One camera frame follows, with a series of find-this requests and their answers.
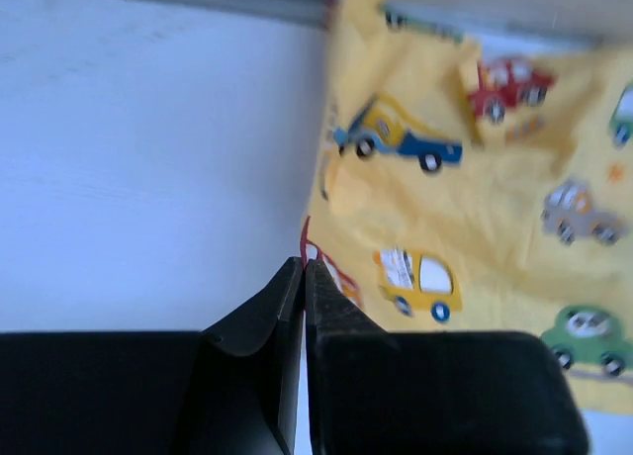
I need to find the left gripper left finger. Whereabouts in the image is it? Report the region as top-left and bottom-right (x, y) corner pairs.
(1, 257), (303, 454)

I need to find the yellow car-print cloth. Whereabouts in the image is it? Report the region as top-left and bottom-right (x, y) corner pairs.
(300, 0), (632, 414)

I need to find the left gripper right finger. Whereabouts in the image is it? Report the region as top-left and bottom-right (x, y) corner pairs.
(305, 260), (590, 454)

